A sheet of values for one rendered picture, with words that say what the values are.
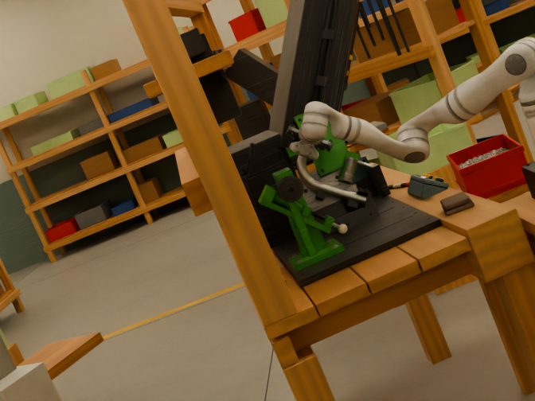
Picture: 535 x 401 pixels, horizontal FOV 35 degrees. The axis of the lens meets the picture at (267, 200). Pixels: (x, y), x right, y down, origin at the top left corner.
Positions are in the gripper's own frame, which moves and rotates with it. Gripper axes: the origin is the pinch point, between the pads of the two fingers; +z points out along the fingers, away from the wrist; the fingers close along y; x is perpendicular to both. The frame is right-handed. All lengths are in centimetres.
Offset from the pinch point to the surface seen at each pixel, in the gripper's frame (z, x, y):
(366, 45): 275, -129, -9
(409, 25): 244, -140, -29
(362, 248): -28.2, 27.8, -25.0
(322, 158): 2.9, 2.7, -6.2
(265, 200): -24.2, 25.0, 4.8
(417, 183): 0.0, -0.6, -36.4
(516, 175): 3, -15, -65
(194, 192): -51, 33, 21
